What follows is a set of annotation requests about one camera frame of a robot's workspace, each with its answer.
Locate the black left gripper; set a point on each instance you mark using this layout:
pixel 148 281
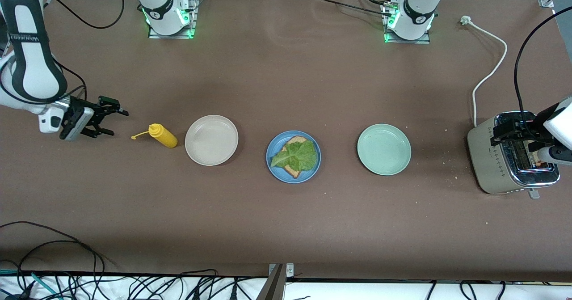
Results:
pixel 528 128

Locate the aluminium arm base plate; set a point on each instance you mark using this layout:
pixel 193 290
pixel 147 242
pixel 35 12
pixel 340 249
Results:
pixel 402 41
pixel 170 36

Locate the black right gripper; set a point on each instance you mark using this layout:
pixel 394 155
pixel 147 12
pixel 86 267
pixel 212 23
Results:
pixel 78 105

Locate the pale beige round plate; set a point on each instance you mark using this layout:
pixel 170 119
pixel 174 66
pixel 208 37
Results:
pixel 211 140

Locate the brown bread slice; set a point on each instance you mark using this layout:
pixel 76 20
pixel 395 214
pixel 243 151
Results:
pixel 293 173
pixel 534 147

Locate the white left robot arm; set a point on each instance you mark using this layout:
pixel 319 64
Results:
pixel 418 11

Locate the beige metal toaster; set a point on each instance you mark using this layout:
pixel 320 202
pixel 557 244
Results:
pixel 489 157

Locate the blue round plate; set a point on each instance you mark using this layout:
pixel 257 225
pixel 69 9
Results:
pixel 275 170

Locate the grey metal bracket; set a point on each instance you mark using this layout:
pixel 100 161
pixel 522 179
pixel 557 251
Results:
pixel 277 282

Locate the green lettuce leaf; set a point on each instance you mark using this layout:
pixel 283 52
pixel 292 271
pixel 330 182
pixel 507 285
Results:
pixel 297 157

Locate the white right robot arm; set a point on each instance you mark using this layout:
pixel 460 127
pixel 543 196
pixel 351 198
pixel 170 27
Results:
pixel 31 58

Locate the yellow squeeze bottle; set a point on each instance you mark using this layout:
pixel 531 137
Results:
pixel 166 138

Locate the pale green round plate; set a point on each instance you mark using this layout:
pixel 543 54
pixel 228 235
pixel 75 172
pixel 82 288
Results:
pixel 384 149

